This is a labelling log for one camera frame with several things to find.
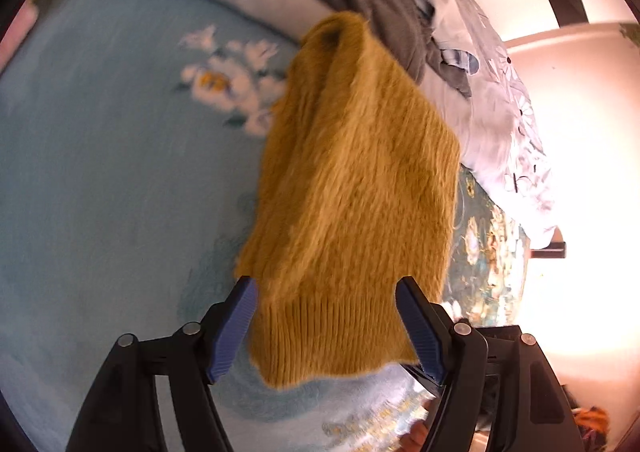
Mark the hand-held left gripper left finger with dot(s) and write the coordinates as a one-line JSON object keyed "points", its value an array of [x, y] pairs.
{"points": [[235, 327]]}

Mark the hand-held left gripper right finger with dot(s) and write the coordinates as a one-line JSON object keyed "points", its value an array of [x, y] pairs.
{"points": [[422, 327]]}

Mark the mustard yellow knit sweater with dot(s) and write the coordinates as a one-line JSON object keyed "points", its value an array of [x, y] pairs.
{"points": [[350, 192]]}

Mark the dark floral bed sheet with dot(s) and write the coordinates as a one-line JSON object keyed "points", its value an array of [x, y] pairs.
{"points": [[487, 252]]}

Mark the light blue floral blanket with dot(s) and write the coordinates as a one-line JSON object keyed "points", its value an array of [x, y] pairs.
{"points": [[115, 172]]}

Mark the light blue floral duvet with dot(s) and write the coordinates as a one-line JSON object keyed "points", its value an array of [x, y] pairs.
{"points": [[450, 82]]}

